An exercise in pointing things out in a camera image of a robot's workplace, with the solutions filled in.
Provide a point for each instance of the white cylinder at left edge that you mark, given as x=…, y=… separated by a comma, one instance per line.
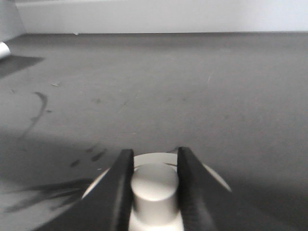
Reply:
x=4, y=50

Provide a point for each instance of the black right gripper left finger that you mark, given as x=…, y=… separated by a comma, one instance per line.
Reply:
x=106, y=207

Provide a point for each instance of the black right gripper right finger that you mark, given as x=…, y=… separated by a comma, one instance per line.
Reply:
x=206, y=205

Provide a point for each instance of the glass jar with white lid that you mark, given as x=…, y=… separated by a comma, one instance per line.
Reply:
x=155, y=203

